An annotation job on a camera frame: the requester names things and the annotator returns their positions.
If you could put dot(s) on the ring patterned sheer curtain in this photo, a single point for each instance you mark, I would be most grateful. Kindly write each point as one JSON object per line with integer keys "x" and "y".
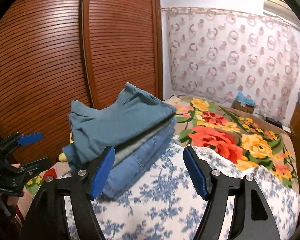
{"x": 216, "y": 54}

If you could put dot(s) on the colourful floral blanket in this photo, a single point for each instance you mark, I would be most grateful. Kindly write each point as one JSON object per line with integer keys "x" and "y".
{"x": 245, "y": 140}

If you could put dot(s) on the teal blue pants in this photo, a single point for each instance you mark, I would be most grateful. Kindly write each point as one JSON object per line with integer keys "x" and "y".
{"x": 134, "y": 112}

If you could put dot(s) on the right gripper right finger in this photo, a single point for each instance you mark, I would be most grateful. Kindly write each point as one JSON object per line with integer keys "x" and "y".
{"x": 199, "y": 171}

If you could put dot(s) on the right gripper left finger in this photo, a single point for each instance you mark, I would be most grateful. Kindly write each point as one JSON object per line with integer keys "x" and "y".
{"x": 98, "y": 172}

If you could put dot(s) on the beige wall air conditioner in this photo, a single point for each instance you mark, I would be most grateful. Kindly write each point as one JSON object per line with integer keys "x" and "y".
{"x": 282, "y": 9}

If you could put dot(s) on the cardboard box with blue cloth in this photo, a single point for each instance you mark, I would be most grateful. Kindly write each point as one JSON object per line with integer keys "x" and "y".
{"x": 244, "y": 103}

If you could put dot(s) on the yellow plush toy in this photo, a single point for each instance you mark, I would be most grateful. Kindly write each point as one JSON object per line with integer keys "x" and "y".
{"x": 63, "y": 156}

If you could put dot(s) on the blue denim folded jeans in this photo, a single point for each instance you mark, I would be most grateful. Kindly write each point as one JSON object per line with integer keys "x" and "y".
{"x": 125, "y": 174}

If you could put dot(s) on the person's left hand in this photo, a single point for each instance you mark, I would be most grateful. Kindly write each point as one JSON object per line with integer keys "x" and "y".
{"x": 8, "y": 201}

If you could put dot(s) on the grey folded garment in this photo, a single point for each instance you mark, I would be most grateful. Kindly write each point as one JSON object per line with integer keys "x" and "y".
{"x": 127, "y": 148}

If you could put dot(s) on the blue floral white bedsheet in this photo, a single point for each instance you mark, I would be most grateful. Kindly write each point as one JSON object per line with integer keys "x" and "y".
{"x": 163, "y": 204}

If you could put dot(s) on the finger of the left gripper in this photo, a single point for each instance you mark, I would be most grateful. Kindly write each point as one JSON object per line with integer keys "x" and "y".
{"x": 14, "y": 141}
{"x": 32, "y": 168}

